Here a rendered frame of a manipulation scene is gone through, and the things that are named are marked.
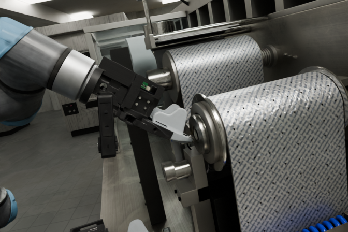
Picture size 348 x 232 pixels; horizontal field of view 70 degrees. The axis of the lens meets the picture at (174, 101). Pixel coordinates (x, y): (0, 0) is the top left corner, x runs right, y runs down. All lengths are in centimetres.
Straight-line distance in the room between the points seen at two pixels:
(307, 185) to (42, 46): 51
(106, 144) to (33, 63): 17
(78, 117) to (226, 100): 522
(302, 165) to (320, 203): 10
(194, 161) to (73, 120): 520
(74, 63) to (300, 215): 49
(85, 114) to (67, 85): 513
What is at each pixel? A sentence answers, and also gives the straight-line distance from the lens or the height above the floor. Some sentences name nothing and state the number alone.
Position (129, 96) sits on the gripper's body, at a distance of 41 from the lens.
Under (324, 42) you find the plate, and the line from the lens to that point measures 66.
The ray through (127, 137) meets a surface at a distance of 146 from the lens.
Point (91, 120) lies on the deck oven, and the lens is 554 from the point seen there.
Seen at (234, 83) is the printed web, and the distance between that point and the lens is 68.
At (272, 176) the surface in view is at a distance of 49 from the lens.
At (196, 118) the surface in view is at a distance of 44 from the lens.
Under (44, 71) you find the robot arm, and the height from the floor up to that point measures 141.
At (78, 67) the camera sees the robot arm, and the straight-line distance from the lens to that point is 41.
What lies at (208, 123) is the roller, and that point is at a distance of 42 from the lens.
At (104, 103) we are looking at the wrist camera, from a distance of 43.
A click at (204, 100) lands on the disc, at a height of 132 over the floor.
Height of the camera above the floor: 141
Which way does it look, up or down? 12 degrees down
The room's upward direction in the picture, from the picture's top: 11 degrees counter-clockwise
